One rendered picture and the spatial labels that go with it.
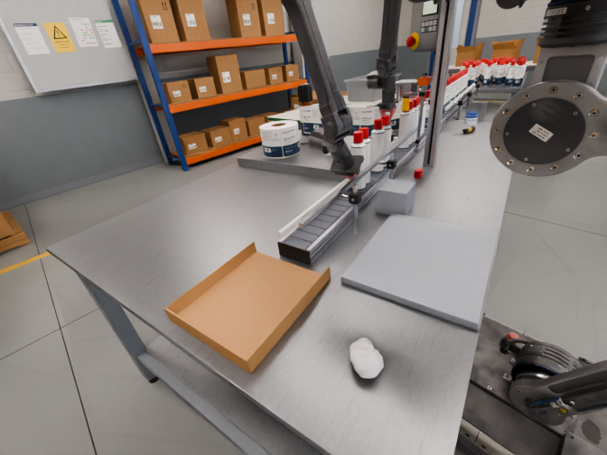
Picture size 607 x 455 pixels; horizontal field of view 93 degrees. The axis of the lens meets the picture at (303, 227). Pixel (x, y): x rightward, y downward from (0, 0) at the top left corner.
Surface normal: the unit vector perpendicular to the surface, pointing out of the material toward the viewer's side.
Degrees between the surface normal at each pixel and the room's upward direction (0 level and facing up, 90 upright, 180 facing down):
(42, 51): 90
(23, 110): 90
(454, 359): 0
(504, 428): 0
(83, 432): 0
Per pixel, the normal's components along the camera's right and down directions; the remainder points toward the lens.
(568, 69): -0.71, 0.42
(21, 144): 0.70, 0.31
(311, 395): -0.10, -0.85
